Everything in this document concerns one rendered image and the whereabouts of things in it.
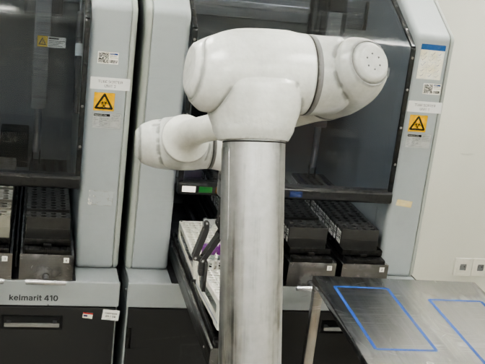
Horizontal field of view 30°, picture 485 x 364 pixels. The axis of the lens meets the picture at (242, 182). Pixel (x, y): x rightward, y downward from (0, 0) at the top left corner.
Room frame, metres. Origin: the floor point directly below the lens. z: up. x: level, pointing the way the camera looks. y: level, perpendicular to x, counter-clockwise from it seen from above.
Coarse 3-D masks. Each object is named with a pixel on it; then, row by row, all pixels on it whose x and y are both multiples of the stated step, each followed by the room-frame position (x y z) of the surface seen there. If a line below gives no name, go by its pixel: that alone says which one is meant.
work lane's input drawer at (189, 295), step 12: (168, 252) 2.38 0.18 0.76; (180, 252) 2.25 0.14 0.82; (180, 264) 2.19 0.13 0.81; (180, 276) 2.15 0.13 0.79; (180, 288) 2.14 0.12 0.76; (192, 288) 2.04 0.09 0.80; (192, 300) 1.97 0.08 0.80; (192, 312) 1.96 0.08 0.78; (204, 312) 1.89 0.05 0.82; (204, 324) 1.85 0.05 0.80; (204, 336) 1.80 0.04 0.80; (216, 336) 1.80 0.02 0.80; (204, 348) 1.79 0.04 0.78; (216, 348) 1.73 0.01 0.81; (216, 360) 1.73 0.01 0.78
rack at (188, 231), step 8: (184, 224) 2.34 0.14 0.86; (192, 224) 2.34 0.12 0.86; (200, 224) 2.35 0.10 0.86; (184, 232) 2.27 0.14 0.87; (192, 232) 2.28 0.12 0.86; (184, 240) 2.32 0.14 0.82; (192, 240) 2.21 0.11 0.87; (208, 240) 2.23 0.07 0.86; (184, 248) 2.25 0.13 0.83; (192, 248) 2.15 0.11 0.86; (216, 256) 2.12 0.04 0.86; (192, 264) 2.19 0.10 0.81; (192, 272) 2.10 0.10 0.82
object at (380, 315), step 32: (320, 288) 2.11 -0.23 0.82; (352, 288) 2.13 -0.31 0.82; (384, 288) 2.15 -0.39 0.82; (416, 288) 2.18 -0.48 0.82; (448, 288) 2.21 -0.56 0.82; (480, 288) 2.23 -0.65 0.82; (352, 320) 1.93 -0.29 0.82; (384, 320) 1.95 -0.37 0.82; (416, 320) 1.98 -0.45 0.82; (448, 320) 2.00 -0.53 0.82; (480, 320) 2.02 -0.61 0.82; (384, 352) 1.78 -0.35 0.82; (416, 352) 1.80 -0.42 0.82; (448, 352) 1.82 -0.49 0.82; (480, 352) 1.84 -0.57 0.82
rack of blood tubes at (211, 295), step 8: (216, 264) 2.06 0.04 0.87; (208, 272) 2.00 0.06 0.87; (216, 272) 2.00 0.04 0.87; (208, 280) 1.92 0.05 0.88; (216, 280) 1.93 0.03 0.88; (200, 288) 1.99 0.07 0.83; (208, 288) 1.90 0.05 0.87; (216, 288) 1.87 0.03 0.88; (200, 296) 1.98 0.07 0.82; (208, 296) 1.97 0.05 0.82; (216, 296) 1.81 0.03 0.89; (208, 304) 1.88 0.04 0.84; (216, 304) 1.93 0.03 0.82; (216, 312) 1.79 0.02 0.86; (216, 320) 1.79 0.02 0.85; (216, 328) 1.78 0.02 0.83
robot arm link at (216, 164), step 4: (216, 140) 1.89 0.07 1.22; (216, 144) 1.88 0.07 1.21; (220, 144) 1.89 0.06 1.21; (216, 148) 1.88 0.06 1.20; (220, 148) 1.89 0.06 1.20; (216, 152) 1.88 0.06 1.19; (220, 152) 1.89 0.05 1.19; (216, 156) 1.88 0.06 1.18; (220, 156) 1.89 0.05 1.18; (212, 160) 1.89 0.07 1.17; (216, 160) 1.89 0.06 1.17; (220, 160) 1.89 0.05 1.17; (212, 164) 1.89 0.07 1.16; (216, 164) 1.89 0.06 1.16; (220, 164) 1.89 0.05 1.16; (208, 168) 1.91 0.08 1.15; (212, 168) 1.91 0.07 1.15; (216, 168) 1.91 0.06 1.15; (220, 168) 1.90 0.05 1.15; (220, 172) 1.93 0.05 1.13
